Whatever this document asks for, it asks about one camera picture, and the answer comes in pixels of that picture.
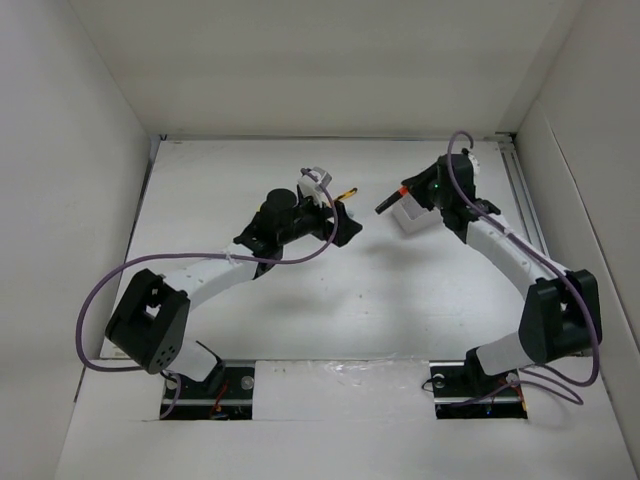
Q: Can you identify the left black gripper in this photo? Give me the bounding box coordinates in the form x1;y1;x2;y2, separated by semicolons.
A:
278;191;361;247

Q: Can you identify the orange cap highlighter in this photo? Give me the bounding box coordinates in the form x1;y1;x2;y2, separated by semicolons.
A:
374;187;408;215

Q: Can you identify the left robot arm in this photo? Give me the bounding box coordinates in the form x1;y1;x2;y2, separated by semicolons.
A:
105;189;362;397

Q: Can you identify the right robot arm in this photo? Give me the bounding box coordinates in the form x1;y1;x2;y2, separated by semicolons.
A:
401;150;602;395

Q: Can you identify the white three-compartment container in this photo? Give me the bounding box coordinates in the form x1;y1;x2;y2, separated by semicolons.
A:
391;194;441;235

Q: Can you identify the yellow utility knife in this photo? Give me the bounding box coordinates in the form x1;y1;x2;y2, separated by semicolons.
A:
334;187;358;201

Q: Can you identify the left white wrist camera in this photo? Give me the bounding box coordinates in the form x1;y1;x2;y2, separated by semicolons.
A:
297;167;332;205

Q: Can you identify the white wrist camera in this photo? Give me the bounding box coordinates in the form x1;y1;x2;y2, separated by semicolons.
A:
468;153;481;176
297;167;332;205

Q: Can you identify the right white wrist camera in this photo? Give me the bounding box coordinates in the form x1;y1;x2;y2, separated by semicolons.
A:
468;153;481;176

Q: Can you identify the aluminium side rail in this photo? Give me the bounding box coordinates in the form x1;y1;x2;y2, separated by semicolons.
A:
495;134;549;256

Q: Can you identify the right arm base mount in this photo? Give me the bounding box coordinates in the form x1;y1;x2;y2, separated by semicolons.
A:
422;361;528;420

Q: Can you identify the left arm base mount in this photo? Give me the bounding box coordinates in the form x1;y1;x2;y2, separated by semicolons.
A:
159;360;256;421

